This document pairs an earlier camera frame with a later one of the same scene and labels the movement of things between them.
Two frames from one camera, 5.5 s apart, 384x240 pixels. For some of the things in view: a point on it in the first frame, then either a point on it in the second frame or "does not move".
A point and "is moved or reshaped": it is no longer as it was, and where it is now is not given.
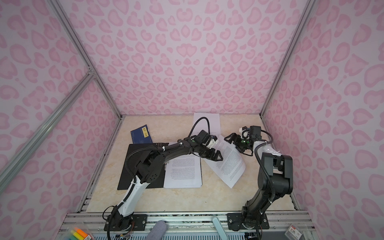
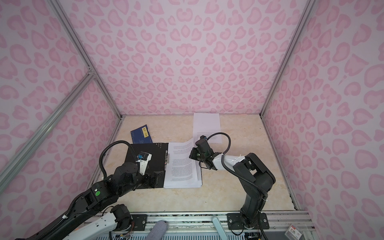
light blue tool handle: x=219 y=230 does not move
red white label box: x=293 y=233 does not move
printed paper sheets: x=214 y=122 does not move
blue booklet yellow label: x=141 y=135 does not move
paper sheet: x=232 y=167 is moved or reshaped
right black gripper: x=235 y=136 -> x=192 y=154
